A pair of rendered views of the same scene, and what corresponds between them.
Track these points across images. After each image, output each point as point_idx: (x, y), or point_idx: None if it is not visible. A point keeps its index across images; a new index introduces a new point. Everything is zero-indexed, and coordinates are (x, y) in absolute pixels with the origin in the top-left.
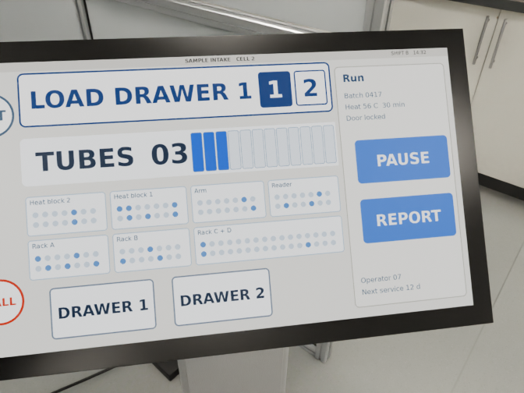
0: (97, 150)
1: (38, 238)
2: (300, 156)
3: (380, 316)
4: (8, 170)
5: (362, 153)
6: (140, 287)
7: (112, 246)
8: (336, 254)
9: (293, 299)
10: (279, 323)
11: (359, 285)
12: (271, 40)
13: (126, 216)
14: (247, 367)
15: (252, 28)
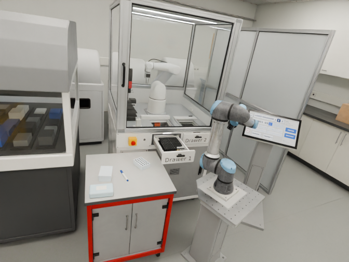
0: (259, 120)
1: None
2: (279, 127)
3: (283, 144)
4: None
5: (286, 128)
6: (260, 133)
7: (258, 129)
8: (280, 136)
9: (274, 139)
10: (272, 141)
11: (282, 140)
12: (279, 116)
13: (260, 127)
14: (263, 155)
15: None
